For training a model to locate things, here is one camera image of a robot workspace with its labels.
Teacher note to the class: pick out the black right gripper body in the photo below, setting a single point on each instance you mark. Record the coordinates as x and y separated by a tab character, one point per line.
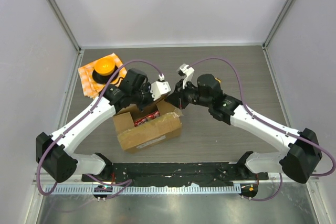
186	96

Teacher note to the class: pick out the brown cardboard express box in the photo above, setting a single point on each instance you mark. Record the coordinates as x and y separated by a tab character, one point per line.
133	139

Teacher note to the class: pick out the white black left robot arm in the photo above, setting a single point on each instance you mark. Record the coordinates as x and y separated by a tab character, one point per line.
56	152

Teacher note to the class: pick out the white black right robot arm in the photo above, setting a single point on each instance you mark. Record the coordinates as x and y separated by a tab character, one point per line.
297	152

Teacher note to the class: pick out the red toothpaste box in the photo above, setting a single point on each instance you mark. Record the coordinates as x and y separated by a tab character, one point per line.
147	118

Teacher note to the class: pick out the orange bowl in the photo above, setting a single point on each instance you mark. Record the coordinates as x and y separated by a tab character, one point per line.
104	66

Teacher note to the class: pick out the orange patterned cloth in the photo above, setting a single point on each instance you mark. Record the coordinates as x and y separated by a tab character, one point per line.
90	88

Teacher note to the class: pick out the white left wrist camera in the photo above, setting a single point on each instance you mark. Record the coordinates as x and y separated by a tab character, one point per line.
160	88

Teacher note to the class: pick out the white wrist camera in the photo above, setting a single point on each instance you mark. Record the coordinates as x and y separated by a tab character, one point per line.
186	72
160	88

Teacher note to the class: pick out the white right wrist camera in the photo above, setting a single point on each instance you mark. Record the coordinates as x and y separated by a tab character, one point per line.
186	72

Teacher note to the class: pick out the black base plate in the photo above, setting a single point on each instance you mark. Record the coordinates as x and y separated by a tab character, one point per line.
206	174

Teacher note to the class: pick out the slotted cable duct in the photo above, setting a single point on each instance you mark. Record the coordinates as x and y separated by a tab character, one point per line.
96	189

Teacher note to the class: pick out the aluminium frame rail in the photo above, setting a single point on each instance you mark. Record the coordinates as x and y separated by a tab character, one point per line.
64	24

